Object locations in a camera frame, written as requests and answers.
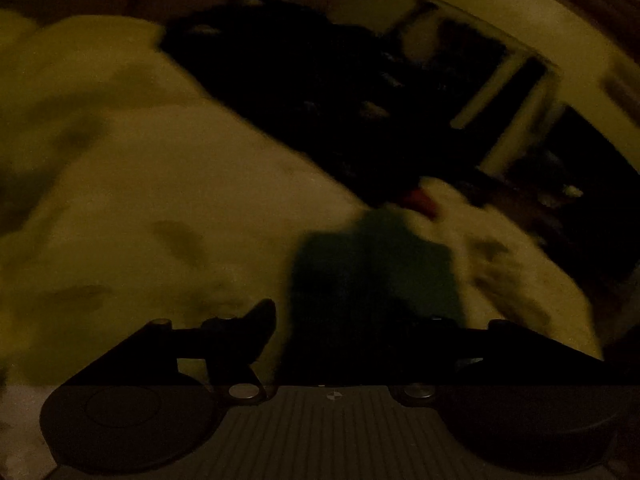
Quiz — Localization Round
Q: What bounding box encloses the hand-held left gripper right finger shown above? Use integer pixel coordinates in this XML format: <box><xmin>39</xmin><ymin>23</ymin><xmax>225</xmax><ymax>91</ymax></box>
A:
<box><xmin>392</xmin><ymin>316</ymin><xmax>607</xmax><ymax>403</ymax></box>

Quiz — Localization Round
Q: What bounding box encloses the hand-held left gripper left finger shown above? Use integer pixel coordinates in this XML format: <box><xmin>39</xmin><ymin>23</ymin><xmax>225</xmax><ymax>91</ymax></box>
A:
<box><xmin>64</xmin><ymin>299</ymin><xmax>279</xmax><ymax>402</ymax></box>

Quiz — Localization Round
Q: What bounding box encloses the dark green small garment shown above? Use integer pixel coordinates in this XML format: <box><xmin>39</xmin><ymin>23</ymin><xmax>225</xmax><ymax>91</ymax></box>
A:
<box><xmin>286</xmin><ymin>206</ymin><xmax>468</xmax><ymax>387</ymax></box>

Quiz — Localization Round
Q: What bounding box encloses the white blanket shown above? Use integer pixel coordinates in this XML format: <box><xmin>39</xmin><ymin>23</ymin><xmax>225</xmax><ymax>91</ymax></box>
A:
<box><xmin>0</xmin><ymin>10</ymin><xmax>603</xmax><ymax>390</ymax></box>

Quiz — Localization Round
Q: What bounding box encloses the small red item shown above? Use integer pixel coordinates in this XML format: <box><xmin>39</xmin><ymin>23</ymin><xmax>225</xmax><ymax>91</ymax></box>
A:
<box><xmin>399</xmin><ymin>186</ymin><xmax>438</xmax><ymax>218</ymax></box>

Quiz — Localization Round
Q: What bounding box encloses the black dotted cloth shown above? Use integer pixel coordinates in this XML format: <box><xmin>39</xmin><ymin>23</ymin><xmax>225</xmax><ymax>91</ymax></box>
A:
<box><xmin>159</xmin><ymin>0</ymin><xmax>506</xmax><ymax>211</ymax></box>

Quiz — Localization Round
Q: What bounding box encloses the white furniture frame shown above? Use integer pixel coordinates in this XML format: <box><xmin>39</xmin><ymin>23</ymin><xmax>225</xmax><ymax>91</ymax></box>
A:
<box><xmin>400</xmin><ymin>0</ymin><xmax>568</xmax><ymax>181</ymax></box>

